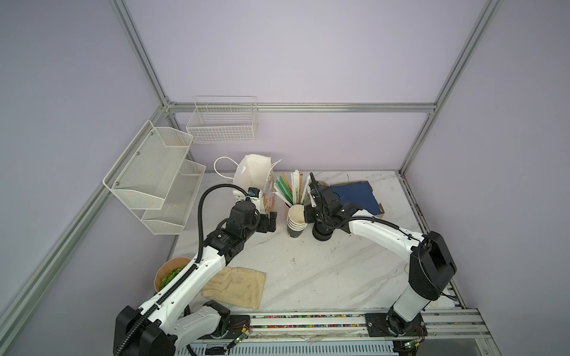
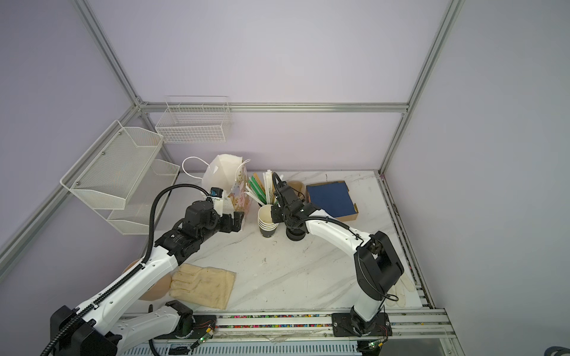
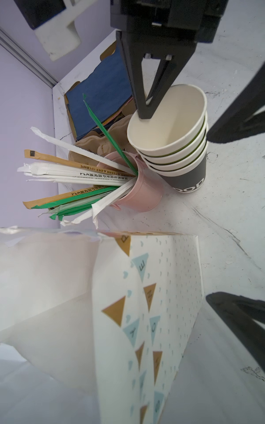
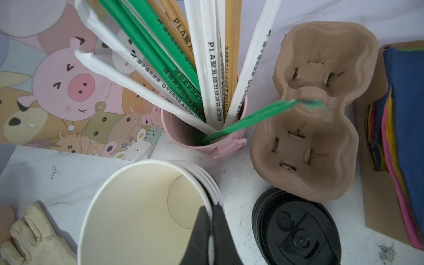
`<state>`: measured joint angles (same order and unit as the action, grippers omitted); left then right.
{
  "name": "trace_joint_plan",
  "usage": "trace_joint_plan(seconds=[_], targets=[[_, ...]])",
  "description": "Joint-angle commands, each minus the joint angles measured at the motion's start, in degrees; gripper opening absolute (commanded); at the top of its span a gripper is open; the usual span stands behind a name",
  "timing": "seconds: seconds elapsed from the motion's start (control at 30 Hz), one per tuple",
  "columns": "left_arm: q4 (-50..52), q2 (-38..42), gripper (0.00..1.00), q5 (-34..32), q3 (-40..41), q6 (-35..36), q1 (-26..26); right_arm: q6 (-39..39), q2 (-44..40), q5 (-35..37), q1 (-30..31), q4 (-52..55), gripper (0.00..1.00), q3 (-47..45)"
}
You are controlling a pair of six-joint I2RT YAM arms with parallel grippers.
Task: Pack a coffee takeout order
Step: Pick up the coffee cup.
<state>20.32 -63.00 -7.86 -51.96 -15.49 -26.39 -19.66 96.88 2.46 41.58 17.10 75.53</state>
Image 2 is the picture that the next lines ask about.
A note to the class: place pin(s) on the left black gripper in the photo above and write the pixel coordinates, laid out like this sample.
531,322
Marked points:
237,222

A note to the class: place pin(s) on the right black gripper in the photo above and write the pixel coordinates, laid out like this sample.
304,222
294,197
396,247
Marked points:
274,220

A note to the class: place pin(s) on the black plastic cup lid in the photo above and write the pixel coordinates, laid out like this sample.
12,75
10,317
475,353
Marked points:
295,234

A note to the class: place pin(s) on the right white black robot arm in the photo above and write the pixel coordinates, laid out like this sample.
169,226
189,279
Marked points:
377,264

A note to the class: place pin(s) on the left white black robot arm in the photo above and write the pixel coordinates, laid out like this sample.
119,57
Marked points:
93,328

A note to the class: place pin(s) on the brown pulp cup carrier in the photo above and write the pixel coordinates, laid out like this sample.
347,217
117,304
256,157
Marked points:
299,189

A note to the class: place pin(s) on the stack of paper cups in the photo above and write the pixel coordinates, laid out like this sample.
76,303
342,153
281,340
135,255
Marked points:
265,221

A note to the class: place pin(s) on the bundle of wrapped straws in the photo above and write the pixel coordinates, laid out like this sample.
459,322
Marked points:
260,187

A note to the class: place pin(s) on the white paper gift bag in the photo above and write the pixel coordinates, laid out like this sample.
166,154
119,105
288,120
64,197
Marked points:
229,173

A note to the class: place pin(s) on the lower white mesh shelf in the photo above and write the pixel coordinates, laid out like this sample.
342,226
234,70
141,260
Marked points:
134,218

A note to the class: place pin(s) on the white mesh shelf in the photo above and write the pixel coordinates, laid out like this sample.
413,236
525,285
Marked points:
134,218
106,177

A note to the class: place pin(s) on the brown bowl with greens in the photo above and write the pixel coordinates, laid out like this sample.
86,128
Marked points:
158,290

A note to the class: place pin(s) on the upper white mesh shelf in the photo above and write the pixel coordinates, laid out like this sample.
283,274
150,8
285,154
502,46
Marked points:
106,177

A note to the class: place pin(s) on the white cotton glove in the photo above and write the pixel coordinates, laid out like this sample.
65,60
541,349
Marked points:
403,294

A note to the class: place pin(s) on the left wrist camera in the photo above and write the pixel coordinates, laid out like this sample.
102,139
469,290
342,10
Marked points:
217,197

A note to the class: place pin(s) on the white wire basket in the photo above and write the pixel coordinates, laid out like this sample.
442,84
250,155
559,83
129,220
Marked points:
195,119

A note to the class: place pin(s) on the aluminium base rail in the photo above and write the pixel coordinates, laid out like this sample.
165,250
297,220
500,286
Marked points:
301,325

